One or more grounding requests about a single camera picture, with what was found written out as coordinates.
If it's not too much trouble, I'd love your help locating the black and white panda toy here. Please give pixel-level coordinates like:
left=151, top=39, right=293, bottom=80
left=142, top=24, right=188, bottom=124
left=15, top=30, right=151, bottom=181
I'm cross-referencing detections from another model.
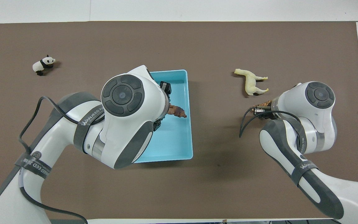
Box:
left=32, top=55, right=56, bottom=76

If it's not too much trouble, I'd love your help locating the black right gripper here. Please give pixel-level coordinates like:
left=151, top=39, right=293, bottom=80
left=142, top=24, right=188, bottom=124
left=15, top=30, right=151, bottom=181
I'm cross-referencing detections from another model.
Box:
left=253, top=106, right=281, bottom=121

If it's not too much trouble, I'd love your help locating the cream horse toy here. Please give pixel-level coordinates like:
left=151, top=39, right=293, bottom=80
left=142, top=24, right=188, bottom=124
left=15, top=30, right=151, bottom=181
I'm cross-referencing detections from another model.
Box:
left=234, top=68, right=269, bottom=96

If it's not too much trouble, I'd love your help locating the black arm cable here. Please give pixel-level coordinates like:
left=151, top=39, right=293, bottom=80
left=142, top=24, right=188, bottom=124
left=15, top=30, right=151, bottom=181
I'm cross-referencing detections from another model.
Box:
left=239, top=107, right=301, bottom=138
left=18, top=96, right=88, bottom=224

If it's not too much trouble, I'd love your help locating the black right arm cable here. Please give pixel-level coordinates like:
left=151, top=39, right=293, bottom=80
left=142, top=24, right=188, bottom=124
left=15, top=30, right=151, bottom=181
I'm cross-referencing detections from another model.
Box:
left=239, top=107, right=301, bottom=138

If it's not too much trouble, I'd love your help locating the light blue storage box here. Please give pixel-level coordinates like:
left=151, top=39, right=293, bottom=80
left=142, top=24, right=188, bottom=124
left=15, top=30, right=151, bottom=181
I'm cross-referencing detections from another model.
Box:
left=134, top=69, right=194, bottom=163

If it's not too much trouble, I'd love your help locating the orange striped tiger toy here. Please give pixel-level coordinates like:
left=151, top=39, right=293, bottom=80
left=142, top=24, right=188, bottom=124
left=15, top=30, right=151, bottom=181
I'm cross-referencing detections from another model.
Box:
left=251, top=100, right=273, bottom=109

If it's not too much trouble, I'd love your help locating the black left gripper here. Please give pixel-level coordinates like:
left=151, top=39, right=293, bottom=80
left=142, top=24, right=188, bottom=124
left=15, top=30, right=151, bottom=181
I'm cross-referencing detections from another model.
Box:
left=153, top=81, right=172, bottom=131

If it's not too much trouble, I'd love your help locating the brown lion toy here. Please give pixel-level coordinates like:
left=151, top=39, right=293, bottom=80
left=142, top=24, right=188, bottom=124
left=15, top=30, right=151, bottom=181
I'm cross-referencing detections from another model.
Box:
left=168, top=105, right=187, bottom=119

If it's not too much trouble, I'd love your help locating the brown table mat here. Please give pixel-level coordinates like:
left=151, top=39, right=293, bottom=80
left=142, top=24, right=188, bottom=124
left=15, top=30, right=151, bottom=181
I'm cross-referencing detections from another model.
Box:
left=0, top=21, right=358, bottom=220

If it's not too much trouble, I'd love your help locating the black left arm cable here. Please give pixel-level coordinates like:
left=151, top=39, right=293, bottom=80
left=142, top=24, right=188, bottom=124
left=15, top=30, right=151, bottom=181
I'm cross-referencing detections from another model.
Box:
left=18, top=96, right=88, bottom=224

